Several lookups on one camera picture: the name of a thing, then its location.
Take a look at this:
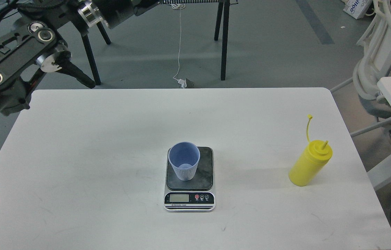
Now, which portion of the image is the white office chair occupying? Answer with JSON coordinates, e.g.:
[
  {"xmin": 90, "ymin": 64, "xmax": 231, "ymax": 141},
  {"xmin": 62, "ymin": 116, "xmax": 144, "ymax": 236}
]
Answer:
[{"xmin": 330, "ymin": 0, "xmax": 391, "ymax": 137}]

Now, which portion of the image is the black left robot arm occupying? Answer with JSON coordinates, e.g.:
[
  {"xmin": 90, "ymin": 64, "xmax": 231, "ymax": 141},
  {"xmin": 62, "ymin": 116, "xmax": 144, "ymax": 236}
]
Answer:
[{"xmin": 0, "ymin": 0, "xmax": 167, "ymax": 116}]

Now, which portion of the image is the blue plastic cup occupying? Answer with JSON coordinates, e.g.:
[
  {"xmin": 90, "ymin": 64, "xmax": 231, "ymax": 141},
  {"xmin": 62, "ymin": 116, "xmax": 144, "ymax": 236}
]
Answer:
[{"xmin": 167, "ymin": 141, "xmax": 201, "ymax": 181}]

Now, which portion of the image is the white cardboard box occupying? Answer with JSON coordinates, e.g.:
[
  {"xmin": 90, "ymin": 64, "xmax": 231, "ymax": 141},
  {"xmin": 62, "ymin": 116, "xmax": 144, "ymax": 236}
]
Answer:
[{"xmin": 343, "ymin": 0, "xmax": 373, "ymax": 19}]

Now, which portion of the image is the black trestle table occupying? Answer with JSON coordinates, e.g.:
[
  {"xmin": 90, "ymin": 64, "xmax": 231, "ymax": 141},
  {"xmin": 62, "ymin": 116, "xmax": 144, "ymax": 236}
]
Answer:
[{"xmin": 77, "ymin": 0, "xmax": 239, "ymax": 86}]

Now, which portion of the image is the digital kitchen scale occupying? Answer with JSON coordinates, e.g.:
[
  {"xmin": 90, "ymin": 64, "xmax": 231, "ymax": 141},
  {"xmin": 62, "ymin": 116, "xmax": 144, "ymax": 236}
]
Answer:
[{"xmin": 163, "ymin": 146, "xmax": 216, "ymax": 212}]

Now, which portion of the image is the yellow squeeze bottle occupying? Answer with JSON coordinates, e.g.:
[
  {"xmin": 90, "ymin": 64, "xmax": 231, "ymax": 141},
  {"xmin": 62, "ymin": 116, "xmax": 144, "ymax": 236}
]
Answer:
[{"xmin": 288, "ymin": 114, "xmax": 333, "ymax": 186}]

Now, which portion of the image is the white hanging cable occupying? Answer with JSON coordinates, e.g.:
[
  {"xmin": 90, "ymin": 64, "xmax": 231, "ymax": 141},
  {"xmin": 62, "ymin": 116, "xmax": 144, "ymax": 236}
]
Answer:
[{"xmin": 171, "ymin": 3, "xmax": 187, "ymax": 89}]

